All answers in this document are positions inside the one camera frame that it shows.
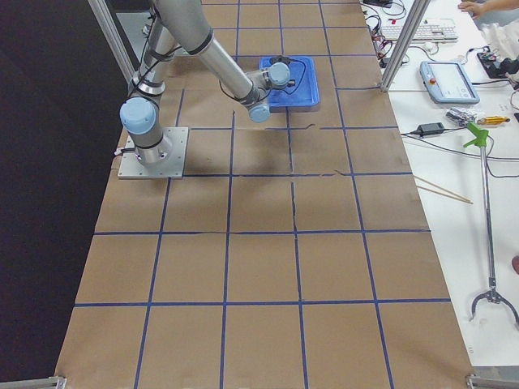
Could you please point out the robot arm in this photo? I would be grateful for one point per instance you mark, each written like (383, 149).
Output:
(181, 42)

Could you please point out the blue plastic tray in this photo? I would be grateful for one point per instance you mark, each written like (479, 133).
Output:
(302, 95)

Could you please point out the wooden chopstick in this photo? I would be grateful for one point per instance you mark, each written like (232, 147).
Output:
(447, 194)
(426, 185)

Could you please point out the black power brick right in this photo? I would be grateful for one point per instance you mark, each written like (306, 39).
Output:
(429, 129)

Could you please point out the bag of small parts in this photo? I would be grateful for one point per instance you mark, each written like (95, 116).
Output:
(461, 116)

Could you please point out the teach pendant tablet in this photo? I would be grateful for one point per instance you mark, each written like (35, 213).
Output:
(448, 83)

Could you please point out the white keyboard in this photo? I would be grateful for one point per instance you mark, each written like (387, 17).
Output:
(424, 33)

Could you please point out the yellow tool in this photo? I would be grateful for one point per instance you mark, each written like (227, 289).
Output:
(493, 120)

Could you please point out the person in white shirt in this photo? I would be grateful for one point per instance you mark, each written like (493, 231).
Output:
(497, 21)

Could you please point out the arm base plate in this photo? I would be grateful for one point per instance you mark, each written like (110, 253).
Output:
(166, 159)

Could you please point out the near aluminium frame post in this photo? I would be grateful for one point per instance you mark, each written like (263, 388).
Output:
(116, 38)

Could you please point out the green handled reacher grabber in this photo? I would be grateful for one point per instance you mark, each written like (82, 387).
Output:
(491, 295)

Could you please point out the far right aluminium post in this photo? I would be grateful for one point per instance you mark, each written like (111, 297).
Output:
(414, 17)

